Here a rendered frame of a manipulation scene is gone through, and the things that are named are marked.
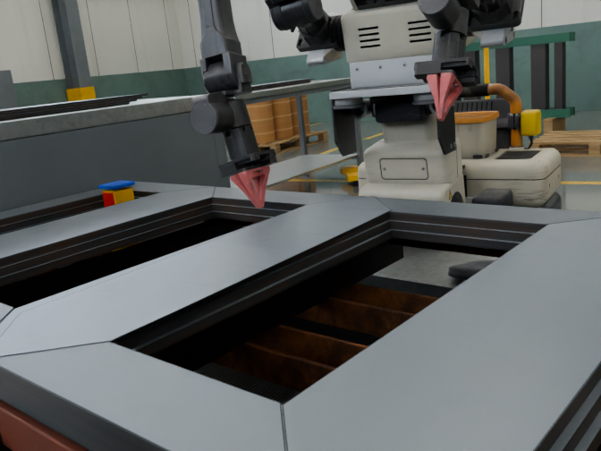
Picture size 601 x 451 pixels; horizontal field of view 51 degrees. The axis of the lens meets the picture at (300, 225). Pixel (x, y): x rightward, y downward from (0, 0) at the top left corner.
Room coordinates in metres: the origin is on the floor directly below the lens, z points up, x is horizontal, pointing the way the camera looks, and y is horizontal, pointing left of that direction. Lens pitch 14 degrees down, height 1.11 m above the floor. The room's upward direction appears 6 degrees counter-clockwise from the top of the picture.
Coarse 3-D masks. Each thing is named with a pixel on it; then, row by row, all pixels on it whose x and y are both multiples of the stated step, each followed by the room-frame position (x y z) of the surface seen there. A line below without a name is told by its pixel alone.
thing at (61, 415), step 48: (144, 192) 1.50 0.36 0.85; (96, 240) 1.12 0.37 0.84; (336, 240) 0.93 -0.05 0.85; (384, 240) 1.00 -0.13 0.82; (432, 240) 0.97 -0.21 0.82; (480, 240) 0.91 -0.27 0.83; (240, 288) 0.77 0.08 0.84; (288, 288) 0.82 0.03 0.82; (144, 336) 0.66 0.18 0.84; (0, 384) 0.58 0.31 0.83; (96, 432) 0.46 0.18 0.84; (576, 432) 0.39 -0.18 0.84
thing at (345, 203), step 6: (312, 204) 1.15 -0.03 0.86; (318, 204) 1.15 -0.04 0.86; (324, 204) 1.14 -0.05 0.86; (330, 204) 1.14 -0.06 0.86; (336, 204) 1.13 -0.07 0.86; (342, 204) 1.13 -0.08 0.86; (348, 204) 1.12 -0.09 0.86; (354, 204) 1.12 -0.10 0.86; (360, 204) 1.11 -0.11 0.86; (366, 204) 1.11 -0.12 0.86; (372, 204) 1.10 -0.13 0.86; (378, 204) 1.10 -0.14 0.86; (384, 204) 1.09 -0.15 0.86
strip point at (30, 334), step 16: (16, 320) 0.69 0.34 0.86; (32, 320) 0.69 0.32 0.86; (48, 320) 0.68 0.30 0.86; (0, 336) 0.65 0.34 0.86; (16, 336) 0.64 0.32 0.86; (32, 336) 0.64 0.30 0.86; (48, 336) 0.63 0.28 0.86; (64, 336) 0.63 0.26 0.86; (80, 336) 0.62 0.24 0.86; (96, 336) 0.62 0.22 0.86; (0, 352) 0.60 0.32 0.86; (16, 352) 0.60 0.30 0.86; (32, 352) 0.60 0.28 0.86
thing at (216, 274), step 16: (176, 256) 0.90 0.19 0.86; (144, 272) 0.83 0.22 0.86; (160, 272) 0.83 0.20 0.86; (176, 272) 0.82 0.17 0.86; (192, 272) 0.81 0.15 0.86; (208, 272) 0.80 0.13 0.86; (224, 272) 0.80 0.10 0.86; (240, 272) 0.79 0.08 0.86; (256, 272) 0.78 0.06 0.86; (224, 288) 0.73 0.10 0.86
